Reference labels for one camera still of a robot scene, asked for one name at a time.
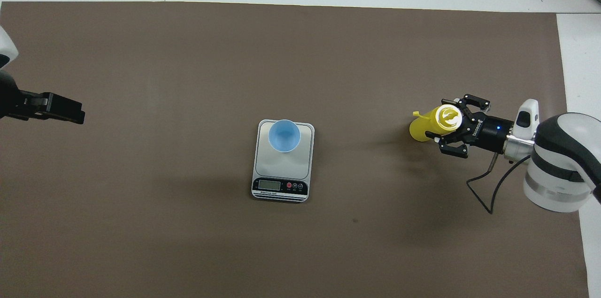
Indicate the light blue plastic cup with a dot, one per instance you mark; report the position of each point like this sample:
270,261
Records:
284,136

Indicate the yellow squeeze bottle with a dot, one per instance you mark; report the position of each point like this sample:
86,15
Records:
420,129

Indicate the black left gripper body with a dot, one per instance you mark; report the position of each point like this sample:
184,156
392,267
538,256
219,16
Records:
8,103

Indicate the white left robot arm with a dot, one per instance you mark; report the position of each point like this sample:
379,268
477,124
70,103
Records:
5,49

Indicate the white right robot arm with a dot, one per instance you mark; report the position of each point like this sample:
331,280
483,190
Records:
563,166

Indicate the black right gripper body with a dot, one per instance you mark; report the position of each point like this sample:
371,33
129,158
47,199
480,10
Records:
488,131

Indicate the silver digital kitchen scale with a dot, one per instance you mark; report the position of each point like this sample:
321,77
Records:
281,169

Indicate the brown paper mat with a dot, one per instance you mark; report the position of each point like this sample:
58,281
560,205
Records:
188,54

